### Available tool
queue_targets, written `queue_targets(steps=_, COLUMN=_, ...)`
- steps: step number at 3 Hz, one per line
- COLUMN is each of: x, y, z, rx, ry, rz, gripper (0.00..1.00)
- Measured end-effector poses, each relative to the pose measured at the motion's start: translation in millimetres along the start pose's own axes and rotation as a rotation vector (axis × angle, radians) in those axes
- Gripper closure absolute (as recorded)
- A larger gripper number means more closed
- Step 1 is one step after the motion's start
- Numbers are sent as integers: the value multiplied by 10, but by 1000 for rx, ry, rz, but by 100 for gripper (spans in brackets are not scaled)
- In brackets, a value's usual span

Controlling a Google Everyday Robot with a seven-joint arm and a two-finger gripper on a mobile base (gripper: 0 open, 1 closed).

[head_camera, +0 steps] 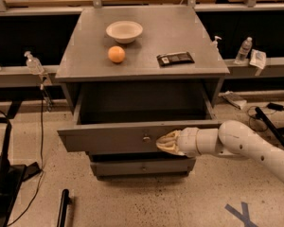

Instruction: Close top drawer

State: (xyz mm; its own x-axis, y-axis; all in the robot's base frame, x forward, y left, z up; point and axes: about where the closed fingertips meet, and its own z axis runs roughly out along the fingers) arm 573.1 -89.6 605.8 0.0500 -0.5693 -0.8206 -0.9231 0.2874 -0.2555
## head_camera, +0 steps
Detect grey drawer cabinet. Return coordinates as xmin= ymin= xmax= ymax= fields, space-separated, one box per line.
xmin=55 ymin=5 xmax=230 ymax=180

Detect orange fruit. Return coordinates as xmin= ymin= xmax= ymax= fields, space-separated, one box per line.
xmin=108 ymin=46 xmax=125 ymax=63

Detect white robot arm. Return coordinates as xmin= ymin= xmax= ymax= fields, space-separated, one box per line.
xmin=156 ymin=120 xmax=284 ymax=183

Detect clear pump bottle right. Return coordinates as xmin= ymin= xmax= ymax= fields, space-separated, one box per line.
xmin=211 ymin=35 xmax=222 ymax=52

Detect black leg right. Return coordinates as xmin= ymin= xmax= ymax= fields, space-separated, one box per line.
xmin=255 ymin=107 xmax=284 ymax=147

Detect black power adapter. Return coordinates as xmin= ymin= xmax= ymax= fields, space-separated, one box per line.
xmin=266 ymin=102 xmax=284 ymax=112

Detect black stand base left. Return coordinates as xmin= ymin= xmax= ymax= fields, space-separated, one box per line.
xmin=0 ymin=111 xmax=42 ymax=227

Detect white box on floor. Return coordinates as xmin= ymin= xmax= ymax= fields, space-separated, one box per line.
xmin=222 ymin=91 xmax=247 ymax=110

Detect black cable on floor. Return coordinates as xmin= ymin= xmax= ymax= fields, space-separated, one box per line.
xmin=6 ymin=83 xmax=55 ymax=227

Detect clear pump bottle left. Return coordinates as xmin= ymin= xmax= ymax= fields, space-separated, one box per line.
xmin=25 ymin=51 xmax=44 ymax=75

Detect clear water bottle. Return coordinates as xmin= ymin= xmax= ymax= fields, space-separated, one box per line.
xmin=235 ymin=37 xmax=253 ymax=64

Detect grey drawer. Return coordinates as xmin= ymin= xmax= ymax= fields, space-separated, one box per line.
xmin=58 ymin=87 xmax=219 ymax=155
xmin=91 ymin=158 xmax=196 ymax=177

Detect black bar on floor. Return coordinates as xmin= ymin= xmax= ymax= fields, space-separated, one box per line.
xmin=57 ymin=189 xmax=70 ymax=227

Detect grey top drawer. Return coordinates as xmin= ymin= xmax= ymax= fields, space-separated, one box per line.
xmin=58 ymin=87 xmax=219 ymax=155

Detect black snack packet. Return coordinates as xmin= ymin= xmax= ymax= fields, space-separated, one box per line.
xmin=156 ymin=52 xmax=194 ymax=67

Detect white paper packet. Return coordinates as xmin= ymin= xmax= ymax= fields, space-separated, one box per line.
xmin=249 ymin=49 xmax=266 ymax=69

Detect clear pump bottle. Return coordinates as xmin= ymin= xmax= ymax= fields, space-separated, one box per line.
xmin=211 ymin=35 xmax=222 ymax=52
xmin=25 ymin=51 xmax=44 ymax=75

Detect white bowl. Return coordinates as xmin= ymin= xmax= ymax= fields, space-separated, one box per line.
xmin=106 ymin=21 xmax=143 ymax=44

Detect grey lower drawer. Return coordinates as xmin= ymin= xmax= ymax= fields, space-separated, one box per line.
xmin=91 ymin=158 xmax=196 ymax=177

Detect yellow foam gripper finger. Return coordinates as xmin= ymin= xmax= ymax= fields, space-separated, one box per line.
xmin=156 ymin=130 xmax=182 ymax=156

